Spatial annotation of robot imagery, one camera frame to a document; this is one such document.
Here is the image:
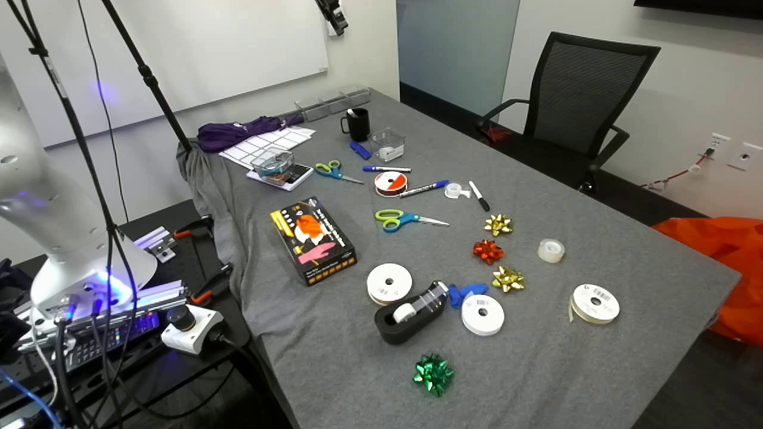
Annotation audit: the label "orange and white ribbon spool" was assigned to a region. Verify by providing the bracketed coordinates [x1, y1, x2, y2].
[371, 169, 409, 197]

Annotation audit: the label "black glove box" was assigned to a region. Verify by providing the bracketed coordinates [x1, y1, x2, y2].
[266, 196, 359, 289]

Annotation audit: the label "small white flat box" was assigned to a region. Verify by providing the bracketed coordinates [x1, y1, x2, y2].
[242, 163, 316, 196]

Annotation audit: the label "white emergency stop box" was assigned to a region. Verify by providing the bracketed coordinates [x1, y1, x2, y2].
[159, 302, 227, 358]

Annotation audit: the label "green and blue scissors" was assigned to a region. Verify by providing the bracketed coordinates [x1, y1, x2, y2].
[371, 207, 450, 237]

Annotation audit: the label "blue capped silver marker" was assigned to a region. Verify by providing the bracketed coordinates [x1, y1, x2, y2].
[359, 163, 414, 176]

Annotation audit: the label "blue pen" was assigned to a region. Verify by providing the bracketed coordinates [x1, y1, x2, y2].
[398, 178, 453, 200]

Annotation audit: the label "clear plastic container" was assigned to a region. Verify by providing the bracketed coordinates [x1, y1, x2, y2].
[368, 129, 408, 164]

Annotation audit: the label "teal and yellow scissors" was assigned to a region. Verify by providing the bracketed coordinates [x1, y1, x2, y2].
[312, 159, 367, 189]

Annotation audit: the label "small clear tape roll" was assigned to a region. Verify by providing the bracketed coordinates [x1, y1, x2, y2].
[441, 182, 475, 202]

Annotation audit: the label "black mug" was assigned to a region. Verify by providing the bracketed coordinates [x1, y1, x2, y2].
[337, 106, 371, 145]

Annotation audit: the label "white marker pen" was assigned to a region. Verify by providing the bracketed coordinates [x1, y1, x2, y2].
[465, 178, 492, 215]

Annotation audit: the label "black tape dispenser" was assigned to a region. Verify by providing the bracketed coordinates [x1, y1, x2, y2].
[371, 278, 453, 349]

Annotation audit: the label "red gift bow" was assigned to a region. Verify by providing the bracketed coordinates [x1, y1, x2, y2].
[472, 238, 506, 268]

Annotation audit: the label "blue gift bow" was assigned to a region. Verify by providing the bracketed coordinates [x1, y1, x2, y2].
[445, 281, 490, 311]

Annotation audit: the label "gold gift bow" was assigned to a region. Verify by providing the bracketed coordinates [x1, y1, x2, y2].
[489, 265, 529, 295]
[482, 212, 515, 238]

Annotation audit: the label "clear glass bowl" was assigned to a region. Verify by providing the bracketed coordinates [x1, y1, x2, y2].
[248, 145, 296, 178]

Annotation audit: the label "white grid paper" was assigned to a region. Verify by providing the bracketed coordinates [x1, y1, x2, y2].
[216, 125, 316, 171]

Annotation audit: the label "purple cloth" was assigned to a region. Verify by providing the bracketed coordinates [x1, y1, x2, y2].
[196, 112, 308, 154]

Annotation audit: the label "green gift bow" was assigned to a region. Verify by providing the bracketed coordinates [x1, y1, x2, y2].
[409, 352, 458, 399]

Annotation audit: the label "frosted tape roll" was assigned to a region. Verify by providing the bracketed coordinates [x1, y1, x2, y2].
[535, 237, 566, 265]

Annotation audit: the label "orange and black clamp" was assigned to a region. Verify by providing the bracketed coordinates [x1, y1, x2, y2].
[169, 218, 216, 243]
[187, 265, 239, 311]

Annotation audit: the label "grey table cloth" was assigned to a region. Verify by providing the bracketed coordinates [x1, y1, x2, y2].
[174, 85, 743, 429]

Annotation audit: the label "white whiteboard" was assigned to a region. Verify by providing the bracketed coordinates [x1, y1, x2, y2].
[0, 0, 331, 151]

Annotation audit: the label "white spool with gold ribbon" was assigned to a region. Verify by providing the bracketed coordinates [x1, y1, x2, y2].
[564, 281, 625, 327]

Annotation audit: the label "black office chair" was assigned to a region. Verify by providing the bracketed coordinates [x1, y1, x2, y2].
[475, 30, 662, 196]

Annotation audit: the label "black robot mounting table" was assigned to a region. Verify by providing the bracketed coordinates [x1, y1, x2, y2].
[0, 197, 268, 429]

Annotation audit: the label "black tripod pole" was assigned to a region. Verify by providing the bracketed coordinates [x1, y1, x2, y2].
[4, 0, 140, 320]
[100, 0, 196, 152]

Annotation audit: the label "orange bag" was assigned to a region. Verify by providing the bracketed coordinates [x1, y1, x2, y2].
[652, 215, 763, 349]

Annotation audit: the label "black emergency stop cable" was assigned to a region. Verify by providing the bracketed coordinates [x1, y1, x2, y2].
[208, 330, 275, 401]

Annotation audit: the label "black mounted camera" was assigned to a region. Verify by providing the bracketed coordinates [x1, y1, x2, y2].
[312, 0, 351, 38]

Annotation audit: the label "aluminium rail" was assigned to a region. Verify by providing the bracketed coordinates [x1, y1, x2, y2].
[14, 276, 190, 345]
[129, 225, 179, 265]

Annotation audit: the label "white wall outlet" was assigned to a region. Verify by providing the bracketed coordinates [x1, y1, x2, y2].
[702, 131, 763, 175]

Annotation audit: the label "black wall screen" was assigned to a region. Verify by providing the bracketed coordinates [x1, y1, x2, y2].
[632, 0, 763, 25]

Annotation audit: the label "blue cable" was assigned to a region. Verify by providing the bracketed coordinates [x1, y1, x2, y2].
[0, 368, 66, 429]

